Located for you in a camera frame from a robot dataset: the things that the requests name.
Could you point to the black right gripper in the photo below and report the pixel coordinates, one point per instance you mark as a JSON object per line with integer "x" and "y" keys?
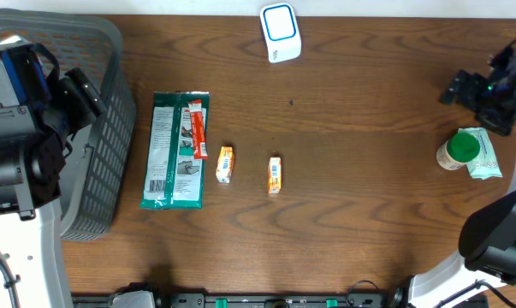
{"x": 501, "y": 123}

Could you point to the green lidded small jar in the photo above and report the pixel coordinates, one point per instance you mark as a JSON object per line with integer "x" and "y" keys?
{"x": 457, "y": 151}

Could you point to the mint green wipes packet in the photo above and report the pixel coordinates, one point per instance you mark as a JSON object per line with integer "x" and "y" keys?
{"x": 484, "y": 165}

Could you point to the orange tissue pack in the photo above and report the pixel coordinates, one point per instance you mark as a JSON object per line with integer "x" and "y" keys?
{"x": 274, "y": 175}
{"x": 225, "y": 164}

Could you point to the red and white package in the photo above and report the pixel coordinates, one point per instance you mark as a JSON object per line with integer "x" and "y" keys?
{"x": 198, "y": 128}

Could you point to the dark green package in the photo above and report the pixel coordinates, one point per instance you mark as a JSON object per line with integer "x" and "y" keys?
{"x": 173, "y": 177}

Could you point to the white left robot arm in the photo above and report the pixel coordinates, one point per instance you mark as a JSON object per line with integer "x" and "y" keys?
{"x": 41, "y": 111}

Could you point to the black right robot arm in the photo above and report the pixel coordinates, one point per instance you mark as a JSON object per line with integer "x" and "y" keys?
{"x": 486, "y": 254}

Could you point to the white barcode scanner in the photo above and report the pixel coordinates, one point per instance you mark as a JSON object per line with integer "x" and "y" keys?
{"x": 281, "y": 32}

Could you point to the grey plastic mesh basket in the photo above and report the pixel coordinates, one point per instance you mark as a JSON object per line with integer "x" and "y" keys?
{"x": 92, "y": 177}

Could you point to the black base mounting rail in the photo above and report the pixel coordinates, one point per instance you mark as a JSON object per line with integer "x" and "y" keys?
{"x": 145, "y": 295}

